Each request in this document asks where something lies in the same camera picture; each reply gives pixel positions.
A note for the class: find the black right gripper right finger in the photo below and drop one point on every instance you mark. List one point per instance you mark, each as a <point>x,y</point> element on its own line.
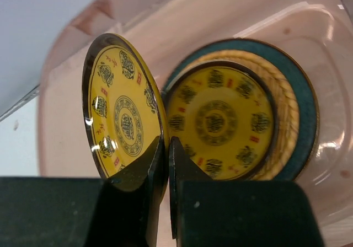
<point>206,212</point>

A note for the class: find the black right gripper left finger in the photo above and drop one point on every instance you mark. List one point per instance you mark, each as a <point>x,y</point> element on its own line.
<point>119,211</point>

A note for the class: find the yellow patterned plate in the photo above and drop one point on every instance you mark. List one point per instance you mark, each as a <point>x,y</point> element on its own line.
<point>122,107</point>
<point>225,117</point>

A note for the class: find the woven bamboo plate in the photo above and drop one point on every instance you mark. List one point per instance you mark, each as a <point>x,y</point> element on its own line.
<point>284,97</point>

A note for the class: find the blue floral ceramic plate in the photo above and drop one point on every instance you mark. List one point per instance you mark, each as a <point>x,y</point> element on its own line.
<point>303,90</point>

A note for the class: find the pink translucent plastic bin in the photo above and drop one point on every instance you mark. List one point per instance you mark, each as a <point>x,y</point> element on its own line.
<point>317,34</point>

